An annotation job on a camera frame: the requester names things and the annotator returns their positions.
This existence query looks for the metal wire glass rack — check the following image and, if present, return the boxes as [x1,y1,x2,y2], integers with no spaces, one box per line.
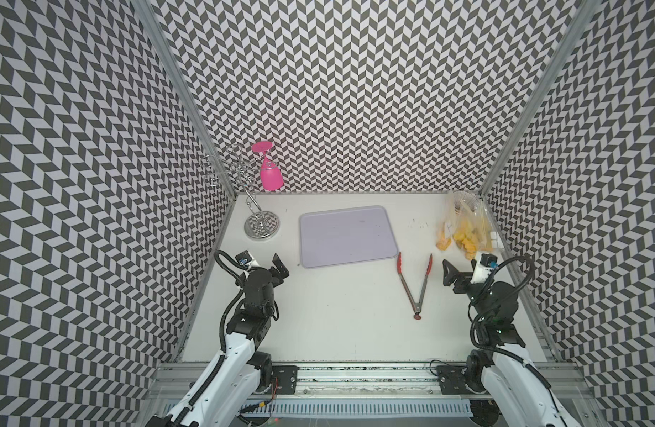
[234,159,281,240]

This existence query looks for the red metal tongs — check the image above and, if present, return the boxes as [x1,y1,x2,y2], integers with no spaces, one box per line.
[395,252,434,321]

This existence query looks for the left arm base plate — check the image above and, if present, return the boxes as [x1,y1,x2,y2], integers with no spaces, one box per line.
[272,365,299,395]

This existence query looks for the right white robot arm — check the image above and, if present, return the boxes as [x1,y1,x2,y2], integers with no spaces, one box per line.
[442,253,580,426]

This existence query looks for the pink plastic wine glass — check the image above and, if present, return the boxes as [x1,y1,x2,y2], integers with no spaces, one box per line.
[252,141,284,191]

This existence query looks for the aluminium mounting rail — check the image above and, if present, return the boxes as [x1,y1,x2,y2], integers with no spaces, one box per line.
[146,361,593,402]

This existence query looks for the clear resealable bag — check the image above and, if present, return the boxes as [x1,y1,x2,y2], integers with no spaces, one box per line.
[452,191,492,261]
[477,201,505,252]

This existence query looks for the lavender plastic tray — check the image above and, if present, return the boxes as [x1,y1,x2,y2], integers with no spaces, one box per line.
[299,206,399,269]

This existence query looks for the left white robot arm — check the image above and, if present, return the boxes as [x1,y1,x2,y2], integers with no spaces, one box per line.
[146,250,290,426]

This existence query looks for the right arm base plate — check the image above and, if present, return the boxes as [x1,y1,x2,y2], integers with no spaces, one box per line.
[432,364,514,400]

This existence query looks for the clear bag with cookies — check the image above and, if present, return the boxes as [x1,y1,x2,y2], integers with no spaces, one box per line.
[436,191,466,251]

